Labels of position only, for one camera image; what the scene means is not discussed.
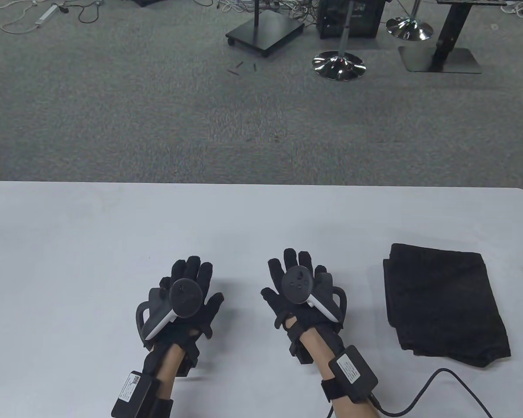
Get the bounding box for person's left hand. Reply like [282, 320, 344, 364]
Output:
[144, 256, 225, 353]

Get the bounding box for person's right hand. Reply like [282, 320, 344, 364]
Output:
[261, 248, 347, 344]

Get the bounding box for black trousers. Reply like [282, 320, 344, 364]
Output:
[383, 243, 512, 368]

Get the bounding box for person's left forearm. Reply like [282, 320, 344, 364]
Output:
[155, 343, 186, 401]

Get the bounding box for chrome stool base with pole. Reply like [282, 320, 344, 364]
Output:
[386, 0, 434, 42]
[312, 0, 367, 82]

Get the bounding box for black wheeled stand base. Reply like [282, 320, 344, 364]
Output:
[225, 0, 306, 58]

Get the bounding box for black computer tower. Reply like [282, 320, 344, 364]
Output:
[316, 0, 386, 40]

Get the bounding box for black flat-base stand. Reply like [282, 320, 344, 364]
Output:
[398, 0, 508, 74]

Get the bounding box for white power strip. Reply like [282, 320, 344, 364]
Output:
[35, 4, 58, 25]

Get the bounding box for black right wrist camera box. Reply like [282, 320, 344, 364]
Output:
[322, 345, 379, 403]

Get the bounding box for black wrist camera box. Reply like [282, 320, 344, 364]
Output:
[111, 370, 174, 418]
[322, 345, 379, 403]

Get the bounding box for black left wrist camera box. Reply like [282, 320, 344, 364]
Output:
[111, 370, 174, 418]

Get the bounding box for thick black cable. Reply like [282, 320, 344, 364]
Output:
[368, 368, 493, 418]

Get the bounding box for tangle of cables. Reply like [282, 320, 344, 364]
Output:
[216, 0, 323, 22]

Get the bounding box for looped black cable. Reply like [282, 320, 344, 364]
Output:
[54, 0, 103, 24]

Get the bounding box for white floor cable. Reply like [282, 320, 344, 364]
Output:
[0, 0, 48, 34]

